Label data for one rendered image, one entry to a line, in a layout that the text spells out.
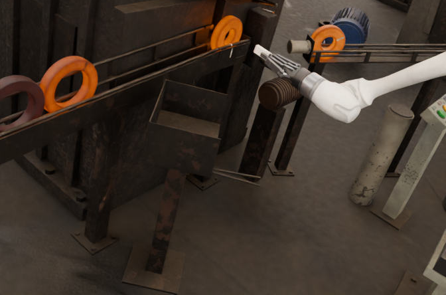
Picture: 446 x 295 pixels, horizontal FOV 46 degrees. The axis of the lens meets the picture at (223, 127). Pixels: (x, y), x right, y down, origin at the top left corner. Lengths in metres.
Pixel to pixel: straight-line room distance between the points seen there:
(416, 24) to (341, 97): 2.88
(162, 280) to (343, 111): 0.88
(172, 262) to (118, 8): 0.95
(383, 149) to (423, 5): 2.28
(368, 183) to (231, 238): 0.76
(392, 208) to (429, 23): 2.20
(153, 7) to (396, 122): 1.21
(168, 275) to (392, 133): 1.16
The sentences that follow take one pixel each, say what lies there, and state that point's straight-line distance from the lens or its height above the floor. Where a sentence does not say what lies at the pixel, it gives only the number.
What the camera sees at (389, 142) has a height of 0.38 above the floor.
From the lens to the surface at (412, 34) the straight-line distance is 4.66.
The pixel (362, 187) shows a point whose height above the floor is 0.10.
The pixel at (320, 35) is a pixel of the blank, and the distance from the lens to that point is 2.34.
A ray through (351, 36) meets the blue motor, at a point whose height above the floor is 0.24.
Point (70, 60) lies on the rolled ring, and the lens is 1.54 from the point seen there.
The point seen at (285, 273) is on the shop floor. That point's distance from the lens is 2.18.
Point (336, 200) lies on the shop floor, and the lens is 2.65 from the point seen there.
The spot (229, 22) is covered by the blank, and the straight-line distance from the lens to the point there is 2.01.
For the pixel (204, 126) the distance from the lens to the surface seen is 1.70.
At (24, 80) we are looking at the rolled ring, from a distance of 1.47.
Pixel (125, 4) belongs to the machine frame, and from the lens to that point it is 1.77.
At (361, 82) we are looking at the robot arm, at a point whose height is 0.77.
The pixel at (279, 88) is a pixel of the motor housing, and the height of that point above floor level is 0.52.
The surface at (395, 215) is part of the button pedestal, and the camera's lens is 2.68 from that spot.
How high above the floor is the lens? 1.51
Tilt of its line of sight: 32 degrees down
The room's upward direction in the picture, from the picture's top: 15 degrees clockwise
